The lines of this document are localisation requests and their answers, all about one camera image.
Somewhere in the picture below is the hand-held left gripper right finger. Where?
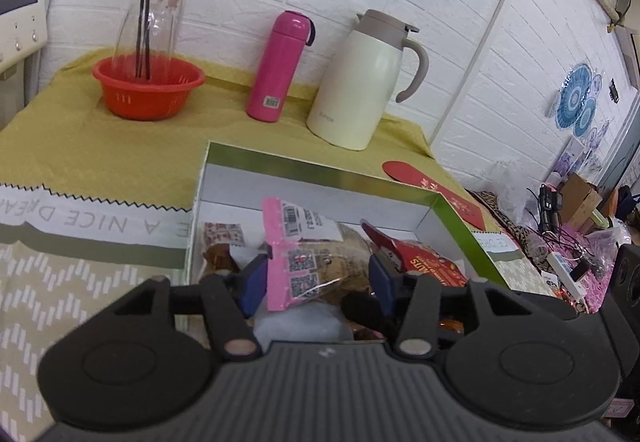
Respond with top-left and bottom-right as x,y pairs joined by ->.
369,252 -> 526,362

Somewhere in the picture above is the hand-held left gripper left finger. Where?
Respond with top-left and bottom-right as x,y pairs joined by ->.
112,252 -> 271,362

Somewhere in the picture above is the clear nut bag pink header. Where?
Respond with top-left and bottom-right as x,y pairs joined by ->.
261,196 -> 382,313

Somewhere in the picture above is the green cardboard box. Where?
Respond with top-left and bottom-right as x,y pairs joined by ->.
186,141 -> 511,345

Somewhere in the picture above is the red patterned snack packet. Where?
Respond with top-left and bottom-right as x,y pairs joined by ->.
201,221 -> 245,275

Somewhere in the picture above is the red nuts packet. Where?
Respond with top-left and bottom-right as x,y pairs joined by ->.
360,221 -> 471,289

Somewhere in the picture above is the white snack packet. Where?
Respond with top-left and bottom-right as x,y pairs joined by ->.
257,301 -> 348,344

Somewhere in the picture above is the white power strip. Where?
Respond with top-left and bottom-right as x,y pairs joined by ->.
547,252 -> 589,301

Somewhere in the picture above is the dark blue bag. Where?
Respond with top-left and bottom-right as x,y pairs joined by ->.
617,187 -> 640,229

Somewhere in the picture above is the red envelope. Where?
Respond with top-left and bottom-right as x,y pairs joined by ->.
382,161 -> 489,231

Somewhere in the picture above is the brown cardboard box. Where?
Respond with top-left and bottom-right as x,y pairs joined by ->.
560,173 -> 604,231

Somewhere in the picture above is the leopard print cloth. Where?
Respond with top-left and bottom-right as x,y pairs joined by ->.
467,189 -> 547,263

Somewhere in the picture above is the clear plastic bag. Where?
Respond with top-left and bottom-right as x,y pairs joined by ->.
487,159 -> 532,223

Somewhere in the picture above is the patterned tablecloth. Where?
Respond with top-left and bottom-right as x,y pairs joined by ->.
0,182 -> 558,423

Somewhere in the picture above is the cream thermos jug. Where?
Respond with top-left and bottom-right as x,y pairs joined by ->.
306,10 -> 430,151

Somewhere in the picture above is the red plastic basket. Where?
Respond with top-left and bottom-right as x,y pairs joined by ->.
92,56 -> 206,121

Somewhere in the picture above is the pink thermos bottle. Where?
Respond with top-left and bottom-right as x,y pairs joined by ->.
246,10 -> 317,123

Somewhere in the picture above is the yellow tablecloth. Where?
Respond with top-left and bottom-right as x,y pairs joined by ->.
0,46 -> 498,235

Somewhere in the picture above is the black chopstick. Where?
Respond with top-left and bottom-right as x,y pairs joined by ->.
134,0 -> 154,78
142,0 -> 154,78

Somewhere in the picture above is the glass carafe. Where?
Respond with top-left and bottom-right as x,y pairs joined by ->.
114,0 -> 187,82

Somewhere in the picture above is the white appliance with screen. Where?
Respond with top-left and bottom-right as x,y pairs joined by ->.
0,0 -> 67,72

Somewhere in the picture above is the wall photo print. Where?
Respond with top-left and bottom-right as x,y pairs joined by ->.
552,139 -> 584,183

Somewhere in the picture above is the blue round wall decoration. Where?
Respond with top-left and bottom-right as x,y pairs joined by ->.
547,62 -> 614,147

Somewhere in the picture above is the white wall pipe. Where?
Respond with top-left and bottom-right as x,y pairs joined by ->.
431,0 -> 534,147

